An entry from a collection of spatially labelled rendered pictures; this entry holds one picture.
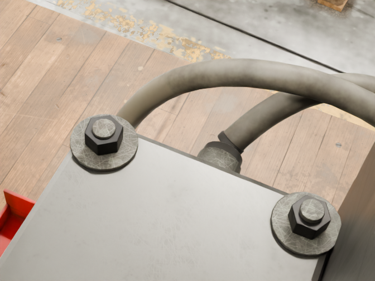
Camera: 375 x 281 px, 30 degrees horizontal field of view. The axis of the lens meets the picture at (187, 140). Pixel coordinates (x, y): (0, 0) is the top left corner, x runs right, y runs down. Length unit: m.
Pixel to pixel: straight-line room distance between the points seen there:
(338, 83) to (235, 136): 0.04
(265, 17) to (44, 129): 1.56
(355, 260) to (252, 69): 0.10
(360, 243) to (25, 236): 0.10
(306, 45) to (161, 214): 2.19
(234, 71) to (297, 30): 2.20
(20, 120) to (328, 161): 0.43
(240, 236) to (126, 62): 0.86
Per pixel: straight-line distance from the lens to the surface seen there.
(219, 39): 2.36
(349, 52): 2.42
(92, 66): 1.06
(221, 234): 0.22
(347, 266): 0.17
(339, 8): 2.54
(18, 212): 0.90
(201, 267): 0.21
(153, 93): 0.26
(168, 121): 1.00
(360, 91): 0.24
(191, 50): 2.31
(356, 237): 0.17
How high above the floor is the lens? 1.70
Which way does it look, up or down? 55 degrees down
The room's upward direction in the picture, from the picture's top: 8 degrees clockwise
